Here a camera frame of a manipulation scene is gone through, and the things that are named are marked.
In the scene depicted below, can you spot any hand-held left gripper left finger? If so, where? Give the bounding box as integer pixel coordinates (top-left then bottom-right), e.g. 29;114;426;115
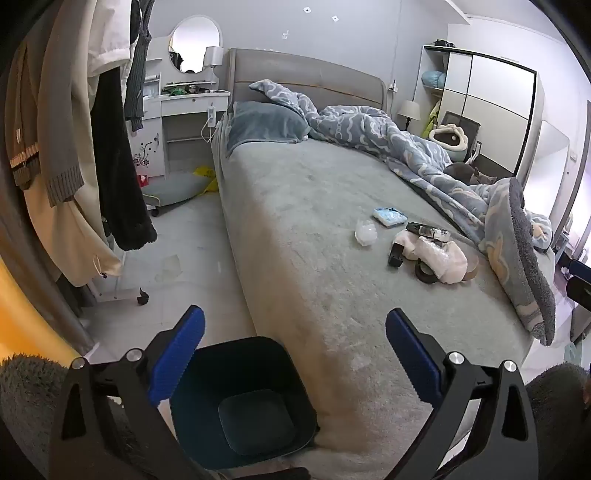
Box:
48;305;206;480

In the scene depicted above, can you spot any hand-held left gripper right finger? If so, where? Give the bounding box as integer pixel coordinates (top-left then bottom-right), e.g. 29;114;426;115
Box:
385;308;541;480

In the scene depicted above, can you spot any dark teal trash bin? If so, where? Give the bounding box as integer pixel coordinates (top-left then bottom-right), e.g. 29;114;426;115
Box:
170;336;320;472

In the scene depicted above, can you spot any clear plastic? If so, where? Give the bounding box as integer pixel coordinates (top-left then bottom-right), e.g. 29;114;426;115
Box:
355;220;378;247

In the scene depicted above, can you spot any blue wet wipe packet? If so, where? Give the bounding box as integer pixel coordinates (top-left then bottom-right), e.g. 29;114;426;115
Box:
373;207;408;228

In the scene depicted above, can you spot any white clothes rack base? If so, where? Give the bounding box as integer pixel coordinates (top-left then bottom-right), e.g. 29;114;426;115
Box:
95;286;151;306

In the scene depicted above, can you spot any white door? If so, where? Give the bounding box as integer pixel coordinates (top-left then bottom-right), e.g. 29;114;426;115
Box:
538;120;571;222

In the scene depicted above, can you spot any grey cat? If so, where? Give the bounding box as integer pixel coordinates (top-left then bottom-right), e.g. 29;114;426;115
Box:
443;161;498;185

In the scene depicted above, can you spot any cream coat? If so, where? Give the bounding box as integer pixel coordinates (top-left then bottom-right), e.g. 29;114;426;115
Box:
23;0;124;288

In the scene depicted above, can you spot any grey bed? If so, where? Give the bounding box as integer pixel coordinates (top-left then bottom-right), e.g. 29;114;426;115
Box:
211;47;557;480

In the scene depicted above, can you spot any grey floor cushion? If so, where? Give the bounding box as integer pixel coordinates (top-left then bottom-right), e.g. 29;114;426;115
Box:
143;173;213;206

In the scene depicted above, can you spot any cream cat bed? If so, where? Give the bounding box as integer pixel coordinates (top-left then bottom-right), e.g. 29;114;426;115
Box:
428;124;468;155

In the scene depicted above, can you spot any yellow plastic bag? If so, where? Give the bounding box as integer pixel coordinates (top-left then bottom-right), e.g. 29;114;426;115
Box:
193;166;219;192

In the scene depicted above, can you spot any white black wardrobe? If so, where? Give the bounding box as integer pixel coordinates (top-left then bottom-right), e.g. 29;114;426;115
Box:
413;44;541;185

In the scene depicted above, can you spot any bedside lamp white shade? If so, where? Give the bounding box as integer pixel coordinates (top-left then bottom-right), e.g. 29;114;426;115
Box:
397;100;422;132

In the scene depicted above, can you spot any blue patterned duvet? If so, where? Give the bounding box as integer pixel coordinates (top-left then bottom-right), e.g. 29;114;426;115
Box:
249;78;557;347

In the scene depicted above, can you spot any white dressing table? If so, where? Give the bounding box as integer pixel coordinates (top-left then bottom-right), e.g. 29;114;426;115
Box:
134;34;232;181

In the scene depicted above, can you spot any blue grey pillow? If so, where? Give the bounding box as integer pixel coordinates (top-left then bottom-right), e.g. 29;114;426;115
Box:
226;100;311;153

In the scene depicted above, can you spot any grey knit jacket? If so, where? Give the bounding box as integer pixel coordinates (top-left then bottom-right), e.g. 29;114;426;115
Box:
18;0;86;208

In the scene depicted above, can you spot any dark knit garment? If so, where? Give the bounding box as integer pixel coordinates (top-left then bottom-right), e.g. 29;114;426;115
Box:
122;0;157;132

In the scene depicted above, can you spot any brown striped cardigan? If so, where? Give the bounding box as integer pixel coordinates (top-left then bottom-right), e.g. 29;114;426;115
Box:
4;41;47;190

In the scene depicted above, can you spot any white table lamp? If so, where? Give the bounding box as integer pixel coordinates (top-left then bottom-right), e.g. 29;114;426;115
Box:
203;45;225;88

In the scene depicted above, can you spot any oval mirror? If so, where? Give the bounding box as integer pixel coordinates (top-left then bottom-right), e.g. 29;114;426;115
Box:
171;16;221;73

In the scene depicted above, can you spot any white shirt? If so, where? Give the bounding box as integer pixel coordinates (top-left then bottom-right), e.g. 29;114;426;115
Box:
88;0;134;78

